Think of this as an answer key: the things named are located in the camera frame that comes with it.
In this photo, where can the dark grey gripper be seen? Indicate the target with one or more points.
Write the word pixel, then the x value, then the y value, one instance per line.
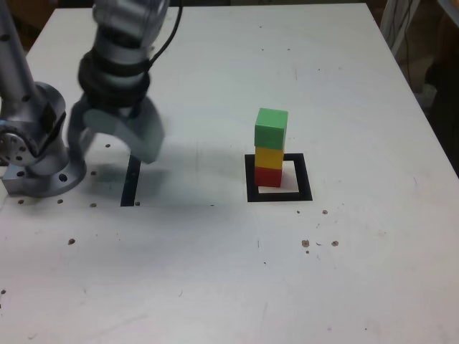
pixel 118 111

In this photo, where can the green cube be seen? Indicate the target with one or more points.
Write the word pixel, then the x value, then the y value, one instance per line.
pixel 269 132

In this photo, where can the yellow cube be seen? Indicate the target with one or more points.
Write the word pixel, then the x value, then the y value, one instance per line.
pixel 269 157

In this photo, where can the red cube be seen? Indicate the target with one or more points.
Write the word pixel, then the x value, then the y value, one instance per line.
pixel 268 177

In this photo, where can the black tape square outline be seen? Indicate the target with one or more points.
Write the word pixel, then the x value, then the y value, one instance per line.
pixel 305 179

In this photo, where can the black tape strip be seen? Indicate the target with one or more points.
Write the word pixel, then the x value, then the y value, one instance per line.
pixel 129 186

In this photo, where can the white background frame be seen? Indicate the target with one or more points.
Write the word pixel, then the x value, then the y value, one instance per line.
pixel 394 25

